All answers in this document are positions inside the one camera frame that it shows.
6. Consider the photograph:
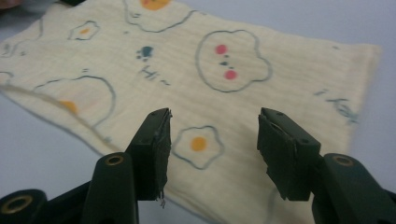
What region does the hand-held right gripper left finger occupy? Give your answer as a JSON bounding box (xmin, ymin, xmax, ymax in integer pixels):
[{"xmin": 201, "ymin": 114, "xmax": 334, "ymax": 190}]
[{"xmin": 125, "ymin": 107, "xmax": 173, "ymax": 209}]

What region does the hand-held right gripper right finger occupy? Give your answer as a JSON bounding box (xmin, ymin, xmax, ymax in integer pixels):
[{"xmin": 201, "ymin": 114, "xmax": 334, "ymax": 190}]
[{"xmin": 256, "ymin": 106, "xmax": 322, "ymax": 202}]

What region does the cream cloth with egg print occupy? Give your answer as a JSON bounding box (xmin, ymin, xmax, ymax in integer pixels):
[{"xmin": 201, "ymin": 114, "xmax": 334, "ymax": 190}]
[{"xmin": 0, "ymin": 0, "xmax": 383, "ymax": 224}]

